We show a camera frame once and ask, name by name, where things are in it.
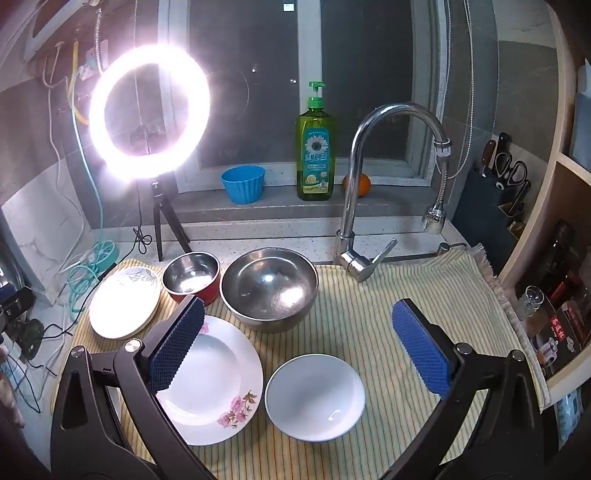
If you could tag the dark knife block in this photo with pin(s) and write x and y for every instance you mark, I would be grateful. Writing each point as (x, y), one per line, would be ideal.
(480, 207)

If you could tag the large steel bowl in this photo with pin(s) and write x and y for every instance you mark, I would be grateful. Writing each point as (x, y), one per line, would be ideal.
(270, 286)

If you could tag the dark glass bottle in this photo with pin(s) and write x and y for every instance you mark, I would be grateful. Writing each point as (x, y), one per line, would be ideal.
(556, 249)

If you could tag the wooden shelf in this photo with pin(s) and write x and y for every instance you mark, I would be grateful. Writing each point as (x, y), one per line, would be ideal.
(556, 207)

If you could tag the black scissors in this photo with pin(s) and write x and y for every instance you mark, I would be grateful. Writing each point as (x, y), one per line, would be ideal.
(517, 170)

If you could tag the pink flower white plate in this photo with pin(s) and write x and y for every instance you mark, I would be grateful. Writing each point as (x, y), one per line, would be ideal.
(212, 369)

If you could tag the orange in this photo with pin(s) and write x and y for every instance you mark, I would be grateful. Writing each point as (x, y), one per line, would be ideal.
(364, 184)

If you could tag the small white bowl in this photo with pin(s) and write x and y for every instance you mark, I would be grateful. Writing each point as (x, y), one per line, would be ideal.
(314, 397)

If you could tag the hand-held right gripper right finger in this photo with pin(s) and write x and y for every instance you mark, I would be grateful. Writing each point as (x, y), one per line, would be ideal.
(422, 350)

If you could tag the grey leaf print plate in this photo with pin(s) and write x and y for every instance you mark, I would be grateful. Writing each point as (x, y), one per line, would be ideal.
(122, 304)

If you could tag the yellow striped cloth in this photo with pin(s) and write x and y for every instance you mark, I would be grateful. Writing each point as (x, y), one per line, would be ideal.
(369, 323)

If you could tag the red steel bowl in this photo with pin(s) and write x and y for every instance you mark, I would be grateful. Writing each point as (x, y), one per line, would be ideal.
(189, 277)

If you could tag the dark green plastic device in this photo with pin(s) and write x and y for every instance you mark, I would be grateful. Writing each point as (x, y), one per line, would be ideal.
(27, 337)

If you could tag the blue pleated cup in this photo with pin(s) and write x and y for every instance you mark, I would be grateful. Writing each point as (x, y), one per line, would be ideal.
(242, 187)

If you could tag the red printed box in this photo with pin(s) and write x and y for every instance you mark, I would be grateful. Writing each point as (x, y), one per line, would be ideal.
(561, 332)

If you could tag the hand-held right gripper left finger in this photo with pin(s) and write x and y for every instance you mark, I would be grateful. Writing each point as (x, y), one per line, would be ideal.
(178, 344)

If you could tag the green dish soap bottle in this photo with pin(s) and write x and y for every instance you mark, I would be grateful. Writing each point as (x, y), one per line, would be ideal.
(315, 152)

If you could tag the window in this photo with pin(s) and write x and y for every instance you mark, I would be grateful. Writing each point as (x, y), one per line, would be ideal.
(369, 69)

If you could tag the teal power strip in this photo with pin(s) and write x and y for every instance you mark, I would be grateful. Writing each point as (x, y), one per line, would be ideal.
(108, 254)

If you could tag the chrome faucet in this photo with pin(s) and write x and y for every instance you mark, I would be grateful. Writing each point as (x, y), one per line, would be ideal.
(353, 157)

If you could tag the light blue packet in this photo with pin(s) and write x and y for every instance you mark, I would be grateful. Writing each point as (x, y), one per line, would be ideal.
(570, 410)

